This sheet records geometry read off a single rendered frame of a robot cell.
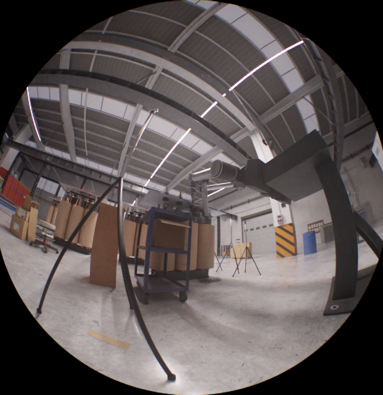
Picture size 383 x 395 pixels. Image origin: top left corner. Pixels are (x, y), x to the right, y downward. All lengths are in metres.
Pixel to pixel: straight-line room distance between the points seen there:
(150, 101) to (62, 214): 4.29
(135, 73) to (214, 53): 5.31
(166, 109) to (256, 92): 7.56
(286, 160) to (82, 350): 1.70
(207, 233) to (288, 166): 1.85
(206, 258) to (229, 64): 10.03
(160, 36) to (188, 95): 5.11
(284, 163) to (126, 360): 1.56
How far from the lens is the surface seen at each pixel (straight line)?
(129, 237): 3.44
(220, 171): 1.32
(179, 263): 2.13
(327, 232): 9.18
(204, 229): 2.41
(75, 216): 3.60
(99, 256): 1.49
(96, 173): 10.99
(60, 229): 3.73
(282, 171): 1.15
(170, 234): 1.20
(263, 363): 0.71
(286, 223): 6.29
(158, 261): 1.92
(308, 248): 5.62
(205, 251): 2.38
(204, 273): 2.59
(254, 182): 1.21
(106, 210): 1.50
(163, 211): 1.19
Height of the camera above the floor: 0.54
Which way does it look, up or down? 25 degrees up
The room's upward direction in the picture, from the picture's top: 3 degrees clockwise
